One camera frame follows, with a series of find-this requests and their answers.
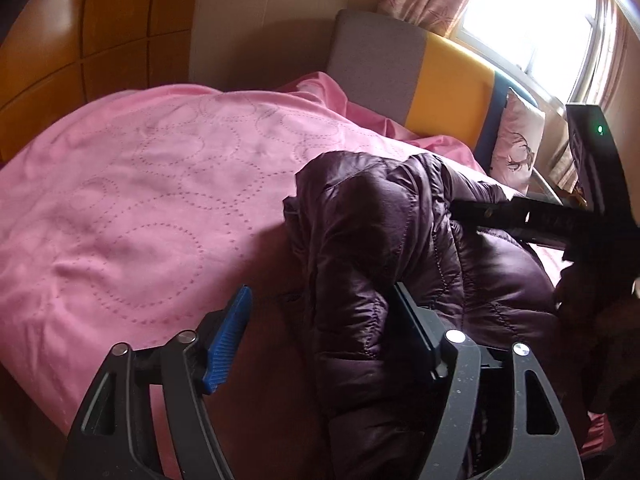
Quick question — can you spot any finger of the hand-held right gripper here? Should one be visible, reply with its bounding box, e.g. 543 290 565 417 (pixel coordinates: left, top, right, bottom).
449 195 584 252

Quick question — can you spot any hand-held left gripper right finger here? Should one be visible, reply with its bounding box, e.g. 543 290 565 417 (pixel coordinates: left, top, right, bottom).
392 282 586 480

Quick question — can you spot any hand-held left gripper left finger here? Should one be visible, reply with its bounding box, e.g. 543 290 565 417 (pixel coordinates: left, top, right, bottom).
60 285 254 480

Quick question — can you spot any purple down jacket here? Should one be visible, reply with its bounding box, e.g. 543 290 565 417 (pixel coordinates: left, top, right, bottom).
282 151 592 480

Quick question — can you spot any person's right hand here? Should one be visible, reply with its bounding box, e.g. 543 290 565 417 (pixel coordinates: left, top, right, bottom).
554 261 640 322

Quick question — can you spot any white printed pillow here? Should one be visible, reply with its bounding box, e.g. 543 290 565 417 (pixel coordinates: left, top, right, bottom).
489 87 547 196

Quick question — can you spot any grey yellow blue headboard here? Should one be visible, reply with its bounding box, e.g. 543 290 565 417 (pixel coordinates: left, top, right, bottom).
325 9 547 172

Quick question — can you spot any pink quilted blanket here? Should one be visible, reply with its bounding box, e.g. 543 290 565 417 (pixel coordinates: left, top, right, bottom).
0 71 617 480

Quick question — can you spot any window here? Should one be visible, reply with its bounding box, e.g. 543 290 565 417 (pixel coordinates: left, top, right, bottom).
450 0 622 107

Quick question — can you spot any wooden wardrobe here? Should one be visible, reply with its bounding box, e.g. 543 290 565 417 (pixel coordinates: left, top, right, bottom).
0 0 203 163

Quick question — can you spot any white curved rail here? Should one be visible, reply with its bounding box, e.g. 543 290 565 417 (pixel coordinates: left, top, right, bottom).
527 167 569 197

